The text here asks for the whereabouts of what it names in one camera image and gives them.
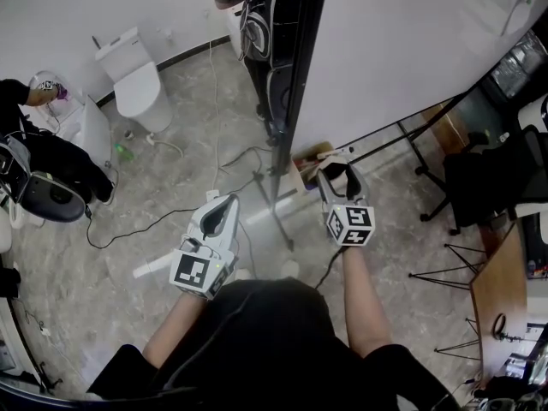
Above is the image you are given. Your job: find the white marker pen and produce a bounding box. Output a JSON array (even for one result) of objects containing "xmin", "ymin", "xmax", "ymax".
[{"xmin": 316, "ymin": 146, "xmax": 355, "ymax": 158}]

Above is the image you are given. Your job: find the white toilet with open lid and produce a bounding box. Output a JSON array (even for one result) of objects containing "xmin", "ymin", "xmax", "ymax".
[{"xmin": 29, "ymin": 69, "xmax": 113, "ymax": 175}]

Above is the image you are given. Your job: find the white toilet with tank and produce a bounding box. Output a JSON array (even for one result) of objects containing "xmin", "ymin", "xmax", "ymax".
[{"xmin": 94, "ymin": 27, "xmax": 174, "ymax": 134}]

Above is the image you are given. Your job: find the dark blue rounded seat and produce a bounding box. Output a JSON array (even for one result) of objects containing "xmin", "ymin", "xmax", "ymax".
[{"xmin": 19, "ymin": 171, "xmax": 86, "ymax": 224}]

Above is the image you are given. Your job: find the white flexible hose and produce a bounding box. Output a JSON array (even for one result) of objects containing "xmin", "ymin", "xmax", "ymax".
[{"xmin": 146, "ymin": 133, "xmax": 185, "ymax": 158}]

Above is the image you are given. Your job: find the white partition board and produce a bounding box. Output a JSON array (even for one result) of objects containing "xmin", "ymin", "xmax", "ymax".
[{"xmin": 252, "ymin": 0, "xmax": 548, "ymax": 252}]

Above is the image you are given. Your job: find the black office chair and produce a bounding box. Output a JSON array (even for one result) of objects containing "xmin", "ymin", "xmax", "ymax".
[{"xmin": 414, "ymin": 124, "xmax": 548, "ymax": 235}]

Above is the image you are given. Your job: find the beige storage box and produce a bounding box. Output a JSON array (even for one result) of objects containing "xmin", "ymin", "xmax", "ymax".
[{"xmin": 290, "ymin": 141, "xmax": 339, "ymax": 194}]

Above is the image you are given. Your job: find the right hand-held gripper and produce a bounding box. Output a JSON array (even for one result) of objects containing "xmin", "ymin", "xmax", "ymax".
[{"xmin": 315, "ymin": 164, "xmax": 377, "ymax": 247}]

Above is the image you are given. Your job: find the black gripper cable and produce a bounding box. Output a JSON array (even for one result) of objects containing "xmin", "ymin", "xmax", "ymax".
[{"xmin": 314, "ymin": 246, "xmax": 346, "ymax": 290}]

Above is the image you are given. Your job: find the black looped floor cable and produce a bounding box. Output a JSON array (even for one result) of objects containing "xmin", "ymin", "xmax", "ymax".
[{"xmin": 220, "ymin": 146, "xmax": 275, "ymax": 170}]

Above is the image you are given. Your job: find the white long flat panel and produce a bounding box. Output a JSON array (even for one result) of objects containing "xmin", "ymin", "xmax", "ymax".
[{"xmin": 132, "ymin": 248, "xmax": 176, "ymax": 280}]

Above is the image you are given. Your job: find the person's left forearm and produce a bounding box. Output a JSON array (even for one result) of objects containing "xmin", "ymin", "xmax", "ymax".
[{"xmin": 142, "ymin": 291, "xmax": 206, "ymax": 370}]

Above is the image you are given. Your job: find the person's black clothing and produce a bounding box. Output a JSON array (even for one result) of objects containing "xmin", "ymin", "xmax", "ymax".
[{"xmin": 87, "ymin": 277, "xmax": 462, "ymax": 411}]

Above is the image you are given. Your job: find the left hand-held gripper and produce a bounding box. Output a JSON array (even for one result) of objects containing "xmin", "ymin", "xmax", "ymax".
[{"xmin": 169, "ymin": 194, "xmax": 241, "ymax": 301}]

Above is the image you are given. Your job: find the person's right forearm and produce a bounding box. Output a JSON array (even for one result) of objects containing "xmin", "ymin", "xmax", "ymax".
[{"xmin": 341, "ymin": 246, "xmax": 393, "ymax": 359}]

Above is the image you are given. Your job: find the black headset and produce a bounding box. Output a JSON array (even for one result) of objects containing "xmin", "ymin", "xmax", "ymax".
[{"xmin": 491, "ymin": 313, "xmax": 521, "ymax": 342}]

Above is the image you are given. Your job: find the plastic-wrapped black appliance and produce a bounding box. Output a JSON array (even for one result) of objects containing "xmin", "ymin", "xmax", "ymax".
[{"xmin": 490, "ymin": 30, "xmax": 548, "ymax": 100}]

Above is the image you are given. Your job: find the wooden table with hairpin legs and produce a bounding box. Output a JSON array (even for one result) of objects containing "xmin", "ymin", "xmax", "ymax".
[{"xmin": 408, "ymin": 216, "xmax": 530, "ymax": 389}]

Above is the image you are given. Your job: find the black floor cable with adapter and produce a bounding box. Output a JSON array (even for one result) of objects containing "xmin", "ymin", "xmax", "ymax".
[{"xmin": 85, "ymin": 173, "xmax": 258, "ymax": 250}]

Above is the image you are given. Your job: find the white and black rounded machine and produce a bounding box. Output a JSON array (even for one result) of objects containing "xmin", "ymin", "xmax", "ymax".
[{"xmin": 513, "ymin": 203, "xmax": 548, "ymax": 269}]

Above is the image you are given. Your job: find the white rounded machine black screen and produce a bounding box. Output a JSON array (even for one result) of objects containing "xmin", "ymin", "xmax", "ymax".
[{"xmin": 516, "ymin": 94, "xmax": 548, "ymax": 134}]

